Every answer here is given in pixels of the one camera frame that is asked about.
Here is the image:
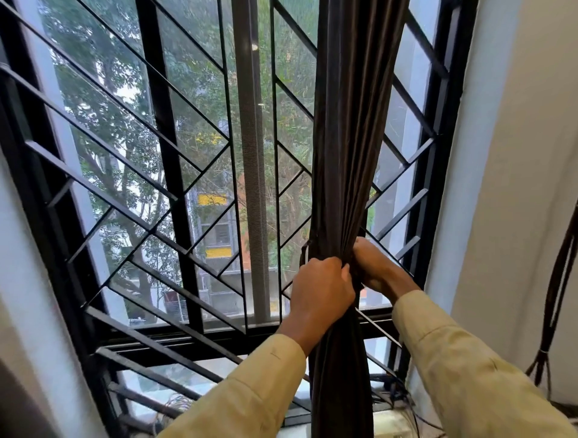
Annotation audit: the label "person's right forearm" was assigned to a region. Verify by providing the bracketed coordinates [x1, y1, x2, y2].
[391, 290, 578, 438]

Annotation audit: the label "black metal window grille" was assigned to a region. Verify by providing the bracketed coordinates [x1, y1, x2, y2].
[0, 0, 452, 438]

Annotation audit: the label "person's left hand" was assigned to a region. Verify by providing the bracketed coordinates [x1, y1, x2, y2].
[277, 257, 356, 356]

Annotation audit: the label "dark brown curtain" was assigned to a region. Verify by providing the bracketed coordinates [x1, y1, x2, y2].
[300, 0, 411, 438]

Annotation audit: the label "person's right hand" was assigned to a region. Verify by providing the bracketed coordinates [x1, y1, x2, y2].
[352, 237, 422, 306]

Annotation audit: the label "black window frame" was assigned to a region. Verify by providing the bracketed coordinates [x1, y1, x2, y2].
[0, 0, 479, 438]

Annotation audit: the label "white box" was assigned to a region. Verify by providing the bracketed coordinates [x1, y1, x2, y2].
[373, 408, 421, 438]

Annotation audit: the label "tangled thin wires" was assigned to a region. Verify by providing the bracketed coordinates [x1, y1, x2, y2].
[151, 393, 195, 436]

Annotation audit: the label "bundle of dark cables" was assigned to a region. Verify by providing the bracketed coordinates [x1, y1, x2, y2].
[525, 199, 578, 400]

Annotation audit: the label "person's left forearm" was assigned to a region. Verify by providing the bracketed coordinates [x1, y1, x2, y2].
[156, 333, 308, 438]

